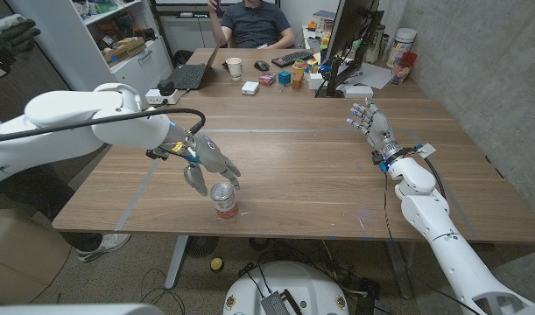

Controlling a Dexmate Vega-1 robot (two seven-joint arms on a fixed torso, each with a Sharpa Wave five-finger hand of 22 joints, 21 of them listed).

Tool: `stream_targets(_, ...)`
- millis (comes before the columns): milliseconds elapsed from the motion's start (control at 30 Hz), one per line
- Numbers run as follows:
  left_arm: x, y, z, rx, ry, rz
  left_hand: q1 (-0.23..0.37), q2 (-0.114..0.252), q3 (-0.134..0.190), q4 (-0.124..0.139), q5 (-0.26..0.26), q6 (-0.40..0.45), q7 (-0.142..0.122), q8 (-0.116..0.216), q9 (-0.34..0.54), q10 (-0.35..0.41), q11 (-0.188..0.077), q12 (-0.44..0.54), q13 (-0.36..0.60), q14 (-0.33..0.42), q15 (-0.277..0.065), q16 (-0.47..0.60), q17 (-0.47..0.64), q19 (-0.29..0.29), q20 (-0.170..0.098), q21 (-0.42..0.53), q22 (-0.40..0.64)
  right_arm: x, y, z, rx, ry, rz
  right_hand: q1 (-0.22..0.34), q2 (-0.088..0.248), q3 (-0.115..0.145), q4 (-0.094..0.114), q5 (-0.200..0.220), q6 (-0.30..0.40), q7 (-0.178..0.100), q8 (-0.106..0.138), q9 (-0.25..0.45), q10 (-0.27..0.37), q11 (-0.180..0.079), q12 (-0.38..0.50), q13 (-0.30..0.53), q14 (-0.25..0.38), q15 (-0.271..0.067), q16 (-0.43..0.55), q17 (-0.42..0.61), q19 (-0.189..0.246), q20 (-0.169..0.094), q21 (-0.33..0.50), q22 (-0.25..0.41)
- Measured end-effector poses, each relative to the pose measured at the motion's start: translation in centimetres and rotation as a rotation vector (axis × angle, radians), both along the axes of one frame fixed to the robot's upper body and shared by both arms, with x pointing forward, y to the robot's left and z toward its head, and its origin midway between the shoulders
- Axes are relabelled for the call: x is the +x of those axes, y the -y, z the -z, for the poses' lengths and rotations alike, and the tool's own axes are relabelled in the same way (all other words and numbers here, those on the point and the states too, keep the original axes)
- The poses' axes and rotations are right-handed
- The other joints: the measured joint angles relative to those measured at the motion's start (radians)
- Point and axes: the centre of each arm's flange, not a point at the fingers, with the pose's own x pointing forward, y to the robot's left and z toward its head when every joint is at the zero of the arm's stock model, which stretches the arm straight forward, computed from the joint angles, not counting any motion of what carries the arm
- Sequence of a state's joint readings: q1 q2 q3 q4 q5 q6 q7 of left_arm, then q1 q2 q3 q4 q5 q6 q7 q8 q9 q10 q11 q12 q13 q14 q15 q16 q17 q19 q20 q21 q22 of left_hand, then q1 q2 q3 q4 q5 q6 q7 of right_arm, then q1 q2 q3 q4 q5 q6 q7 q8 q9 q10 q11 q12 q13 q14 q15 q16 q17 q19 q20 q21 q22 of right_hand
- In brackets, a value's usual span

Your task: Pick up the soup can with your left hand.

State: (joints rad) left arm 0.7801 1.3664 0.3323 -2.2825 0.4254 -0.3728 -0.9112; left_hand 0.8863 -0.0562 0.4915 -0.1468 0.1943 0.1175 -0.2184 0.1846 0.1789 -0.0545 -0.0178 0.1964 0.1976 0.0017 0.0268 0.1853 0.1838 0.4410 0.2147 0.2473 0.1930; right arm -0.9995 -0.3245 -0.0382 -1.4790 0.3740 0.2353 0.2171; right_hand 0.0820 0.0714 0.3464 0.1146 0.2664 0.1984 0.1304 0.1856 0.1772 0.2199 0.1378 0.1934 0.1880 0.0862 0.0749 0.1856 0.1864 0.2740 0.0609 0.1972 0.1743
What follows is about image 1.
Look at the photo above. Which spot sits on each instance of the small red box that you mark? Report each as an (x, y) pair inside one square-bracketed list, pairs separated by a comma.
[(267, 79)]

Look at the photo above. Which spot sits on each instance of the colourful puzzle cube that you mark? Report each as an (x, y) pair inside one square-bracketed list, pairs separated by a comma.
[(312, 65)]

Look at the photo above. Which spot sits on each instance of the standing person white shirt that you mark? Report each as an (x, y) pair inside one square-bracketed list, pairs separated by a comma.
[(44, 192)]

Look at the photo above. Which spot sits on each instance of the black power adapter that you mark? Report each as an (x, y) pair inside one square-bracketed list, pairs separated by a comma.
[(165, 86)]

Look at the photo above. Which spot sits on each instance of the white paper cup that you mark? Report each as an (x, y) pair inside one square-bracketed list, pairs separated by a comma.
[(234, 69)]

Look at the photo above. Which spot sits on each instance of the black open laptop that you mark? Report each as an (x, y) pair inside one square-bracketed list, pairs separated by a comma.
[(190, 76)]

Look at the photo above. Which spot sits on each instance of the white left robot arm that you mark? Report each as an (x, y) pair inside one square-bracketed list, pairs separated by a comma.
[(74, 105)]

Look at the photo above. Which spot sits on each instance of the red white soup can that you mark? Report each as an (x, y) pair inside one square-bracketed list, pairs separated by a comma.
[(224, 202)]

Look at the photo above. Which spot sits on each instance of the white shelf cabinet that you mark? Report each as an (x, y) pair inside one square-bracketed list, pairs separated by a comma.
[(74, 52)]

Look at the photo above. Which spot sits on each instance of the black white gloved operator hand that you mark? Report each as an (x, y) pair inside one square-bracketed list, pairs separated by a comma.
[(9, 37)]

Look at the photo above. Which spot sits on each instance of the white rectangular device box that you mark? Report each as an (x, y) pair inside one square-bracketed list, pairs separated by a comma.
[(358, 91)]

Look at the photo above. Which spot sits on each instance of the cardboard box on shelf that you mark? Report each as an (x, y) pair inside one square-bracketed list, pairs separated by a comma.
[(123, 50)]

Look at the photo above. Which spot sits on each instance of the small white carton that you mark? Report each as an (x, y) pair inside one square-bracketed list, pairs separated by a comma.
[(315, 81)]

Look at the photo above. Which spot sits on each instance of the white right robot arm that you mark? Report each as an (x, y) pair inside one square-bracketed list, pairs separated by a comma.
[(429, 210)]

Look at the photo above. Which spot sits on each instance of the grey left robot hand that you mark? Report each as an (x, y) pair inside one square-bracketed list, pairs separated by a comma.
[(210, 157)]

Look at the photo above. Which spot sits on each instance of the steel bottle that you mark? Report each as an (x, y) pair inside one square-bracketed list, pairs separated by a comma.
[(375, 44)]

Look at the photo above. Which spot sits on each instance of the black round floor fan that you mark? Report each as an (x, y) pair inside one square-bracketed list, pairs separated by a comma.
[(201, 246)]

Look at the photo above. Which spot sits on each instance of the orange wooden block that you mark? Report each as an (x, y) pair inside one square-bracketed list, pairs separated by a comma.
[(297, 81)]

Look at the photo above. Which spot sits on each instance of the seated person dark shirt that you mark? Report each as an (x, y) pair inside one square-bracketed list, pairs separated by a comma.
[(254, 24)]

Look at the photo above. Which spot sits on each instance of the black computer monitor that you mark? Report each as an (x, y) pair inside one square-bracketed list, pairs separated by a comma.
[(350, 26)]

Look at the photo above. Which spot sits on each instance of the black keyboard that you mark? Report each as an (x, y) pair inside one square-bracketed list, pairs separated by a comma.
[(292, 58)]

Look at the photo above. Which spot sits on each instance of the white table leg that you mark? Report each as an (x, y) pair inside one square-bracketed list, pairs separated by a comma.
[(399, 269), (177, 262)]

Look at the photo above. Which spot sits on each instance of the beige cardboard box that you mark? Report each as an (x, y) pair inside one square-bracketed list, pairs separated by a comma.
[(22, 258)]

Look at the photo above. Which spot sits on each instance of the small white flat box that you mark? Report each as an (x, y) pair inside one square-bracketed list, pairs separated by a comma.
[(250, 88)]

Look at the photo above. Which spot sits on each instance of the yellow ball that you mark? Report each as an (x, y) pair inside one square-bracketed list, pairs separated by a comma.
[(216, 263)]

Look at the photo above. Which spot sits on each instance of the white wipes canister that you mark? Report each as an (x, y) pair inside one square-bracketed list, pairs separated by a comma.
[(402, 44)]

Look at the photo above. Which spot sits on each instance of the white power strip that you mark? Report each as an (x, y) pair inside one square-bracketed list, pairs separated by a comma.
[(155, 97)]

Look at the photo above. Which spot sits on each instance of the black finned electronics module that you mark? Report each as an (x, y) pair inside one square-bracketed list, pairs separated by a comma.
[(276, 304)]

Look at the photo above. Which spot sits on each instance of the black computer mouse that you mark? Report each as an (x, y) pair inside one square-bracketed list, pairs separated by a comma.
[(261, 65)]

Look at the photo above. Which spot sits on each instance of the blue cube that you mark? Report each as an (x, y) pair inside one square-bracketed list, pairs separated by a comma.
[(284, 78)]

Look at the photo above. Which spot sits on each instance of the white paper sheet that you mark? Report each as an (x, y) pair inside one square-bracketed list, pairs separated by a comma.
[(374, 74)]

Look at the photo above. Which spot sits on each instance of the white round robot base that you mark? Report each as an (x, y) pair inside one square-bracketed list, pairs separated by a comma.
[(311, 284)]

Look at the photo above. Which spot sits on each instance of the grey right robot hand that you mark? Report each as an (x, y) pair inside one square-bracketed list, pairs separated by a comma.
[(378, 129)]

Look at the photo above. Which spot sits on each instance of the black bag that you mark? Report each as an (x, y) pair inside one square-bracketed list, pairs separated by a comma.
[(182, 57)]

